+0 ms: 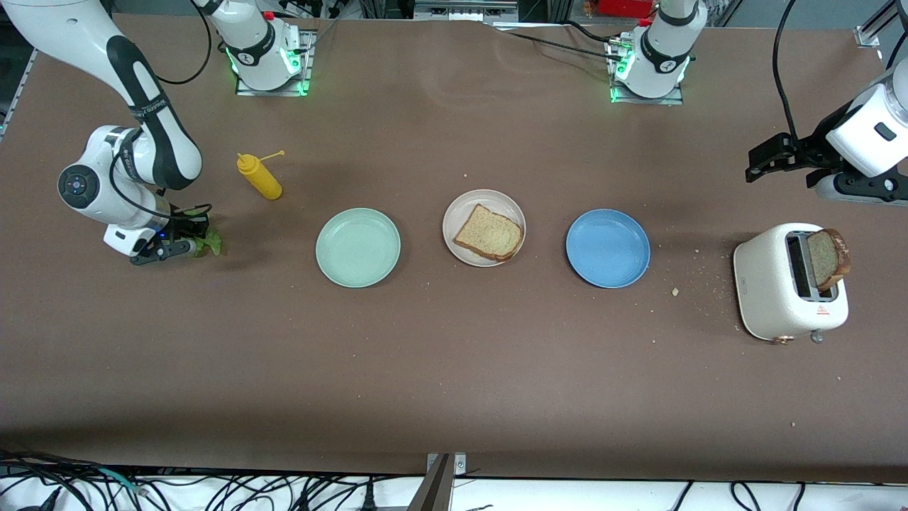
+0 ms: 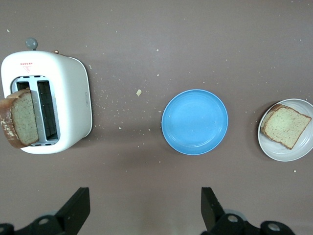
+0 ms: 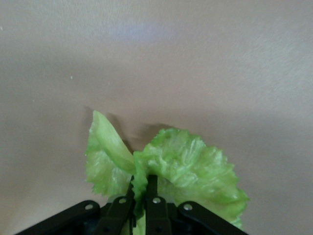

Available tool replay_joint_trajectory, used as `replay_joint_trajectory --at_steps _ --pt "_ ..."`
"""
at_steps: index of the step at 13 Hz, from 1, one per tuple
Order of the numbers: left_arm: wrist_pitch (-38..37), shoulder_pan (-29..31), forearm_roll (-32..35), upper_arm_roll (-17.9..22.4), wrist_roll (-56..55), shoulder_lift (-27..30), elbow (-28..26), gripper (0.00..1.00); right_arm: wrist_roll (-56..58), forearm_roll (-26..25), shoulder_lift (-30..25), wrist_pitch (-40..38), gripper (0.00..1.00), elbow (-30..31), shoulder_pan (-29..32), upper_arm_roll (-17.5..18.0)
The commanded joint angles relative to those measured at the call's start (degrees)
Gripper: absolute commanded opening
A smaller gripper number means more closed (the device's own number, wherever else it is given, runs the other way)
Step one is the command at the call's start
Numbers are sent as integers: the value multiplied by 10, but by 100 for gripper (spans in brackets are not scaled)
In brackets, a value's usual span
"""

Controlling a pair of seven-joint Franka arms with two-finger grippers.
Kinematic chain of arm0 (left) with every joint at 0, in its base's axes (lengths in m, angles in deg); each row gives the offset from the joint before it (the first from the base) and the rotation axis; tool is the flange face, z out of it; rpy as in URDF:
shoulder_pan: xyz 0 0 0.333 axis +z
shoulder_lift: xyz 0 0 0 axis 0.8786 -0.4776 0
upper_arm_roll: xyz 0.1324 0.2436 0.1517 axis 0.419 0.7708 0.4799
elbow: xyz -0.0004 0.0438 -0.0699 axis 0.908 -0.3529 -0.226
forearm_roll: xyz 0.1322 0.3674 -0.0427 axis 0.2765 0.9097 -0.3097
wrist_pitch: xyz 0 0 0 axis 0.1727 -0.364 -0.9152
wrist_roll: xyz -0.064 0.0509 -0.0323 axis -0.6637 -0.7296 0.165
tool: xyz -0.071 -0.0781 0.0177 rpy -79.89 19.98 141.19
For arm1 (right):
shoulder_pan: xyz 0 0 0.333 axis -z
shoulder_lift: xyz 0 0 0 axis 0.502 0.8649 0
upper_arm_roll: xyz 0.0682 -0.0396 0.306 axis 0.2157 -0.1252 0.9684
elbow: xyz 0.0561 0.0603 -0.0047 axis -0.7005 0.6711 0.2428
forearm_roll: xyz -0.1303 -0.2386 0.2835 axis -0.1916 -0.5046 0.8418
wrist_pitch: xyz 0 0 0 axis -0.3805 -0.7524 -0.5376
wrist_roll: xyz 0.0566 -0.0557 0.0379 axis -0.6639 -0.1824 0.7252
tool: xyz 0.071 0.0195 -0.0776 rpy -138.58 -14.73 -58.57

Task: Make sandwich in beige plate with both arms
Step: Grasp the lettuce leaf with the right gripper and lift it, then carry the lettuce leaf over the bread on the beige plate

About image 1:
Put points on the green lettuce leaf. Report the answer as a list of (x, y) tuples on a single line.
[(211, 245)]

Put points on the yellow mustard squeeze bottle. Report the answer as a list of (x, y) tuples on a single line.
[(266, 184)]

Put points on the brown bread slice speckled crust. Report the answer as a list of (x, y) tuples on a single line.
[(826, 259)]

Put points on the brown bread slice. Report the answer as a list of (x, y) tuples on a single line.
[(489, 234)]

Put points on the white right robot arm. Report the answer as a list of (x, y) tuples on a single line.
[(152, 121)]

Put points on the mint green plate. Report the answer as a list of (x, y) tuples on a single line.
[(358, 248)]

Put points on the blue plate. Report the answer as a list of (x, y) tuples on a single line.
[(608, 248)]

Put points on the beige plate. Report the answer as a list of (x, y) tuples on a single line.
[(496, 199)]

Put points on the aluminium profile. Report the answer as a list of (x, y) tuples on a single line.
[(871, 34)]

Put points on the white toaster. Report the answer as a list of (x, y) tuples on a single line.
[(766, 284)]

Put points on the red object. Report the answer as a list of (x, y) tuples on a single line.
[(624, 7)]

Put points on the black power plug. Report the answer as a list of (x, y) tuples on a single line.
[(369, 497)]

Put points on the grey box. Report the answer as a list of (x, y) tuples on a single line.
[(461, 11)]

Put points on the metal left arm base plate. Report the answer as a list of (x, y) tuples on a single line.
[(649, 101)]

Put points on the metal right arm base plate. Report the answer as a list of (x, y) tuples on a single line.
[(309, 64)]

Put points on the aluminium table edge rail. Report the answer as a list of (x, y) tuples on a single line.
[(18, 85)]

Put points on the metal bracket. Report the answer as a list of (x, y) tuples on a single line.
[(436, 490)]

